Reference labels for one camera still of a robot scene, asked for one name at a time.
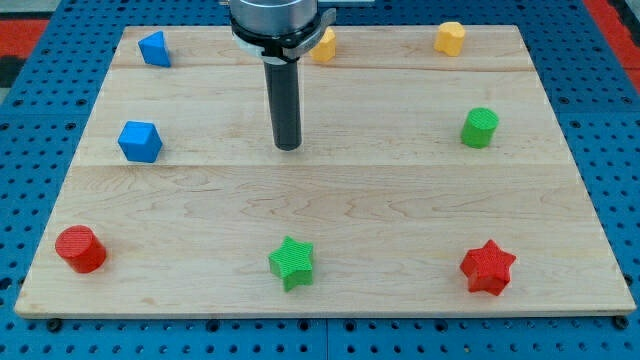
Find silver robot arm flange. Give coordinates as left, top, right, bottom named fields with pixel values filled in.
left=228, top=0, right=375, bottom=66

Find green star block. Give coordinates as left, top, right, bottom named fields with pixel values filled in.
left=268, top=236, right=314, bottom=292

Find red star block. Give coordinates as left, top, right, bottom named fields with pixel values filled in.
left=460, top=239, right=517, bottom=296

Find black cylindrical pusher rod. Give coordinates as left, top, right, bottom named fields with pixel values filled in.
left=264, top=62, right=302, bottom=151

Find wooden board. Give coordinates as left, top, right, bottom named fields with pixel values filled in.
left=15, top=25, right=636, bottom=319

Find yellow pentagon block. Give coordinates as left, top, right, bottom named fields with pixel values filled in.
left=310, top=27, right=337, bottom=62

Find green cylinder block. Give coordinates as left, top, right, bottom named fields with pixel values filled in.
left=460, top=107, right=499, bottom=149

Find blue cube block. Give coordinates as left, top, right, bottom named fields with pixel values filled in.
left=117, top=121, right=163, bottom=163

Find yellow heart block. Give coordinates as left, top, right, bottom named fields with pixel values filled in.
left=434, top=22, right=466, bottom=57

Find blue triangular prism block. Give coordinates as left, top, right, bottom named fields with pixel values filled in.
left=138, top=31, right=171, bottom=67

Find red cylinder block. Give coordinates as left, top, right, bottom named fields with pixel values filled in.
left=55, top=225, right=107, bottom=273

